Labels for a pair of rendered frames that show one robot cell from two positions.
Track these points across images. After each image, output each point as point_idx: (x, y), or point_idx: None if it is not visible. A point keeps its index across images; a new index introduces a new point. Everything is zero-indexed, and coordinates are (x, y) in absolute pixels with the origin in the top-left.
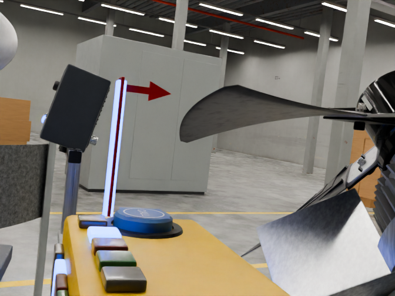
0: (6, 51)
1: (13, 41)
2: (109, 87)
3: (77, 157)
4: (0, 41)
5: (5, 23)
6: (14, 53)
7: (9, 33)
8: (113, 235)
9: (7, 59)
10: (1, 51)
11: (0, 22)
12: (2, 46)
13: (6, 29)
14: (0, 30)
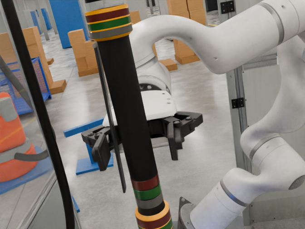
0: (273, 186)
1: (279, 181)
2: None
3: None
4: (267, 181)
5: (279, 169)
6: (286, 186)
7: (277, 176)
8: None
9: (279, 188)
10: (268, 186)
11: (275, 168)
12: (268, 183)
13: (276, 173)
14: (271, 174)
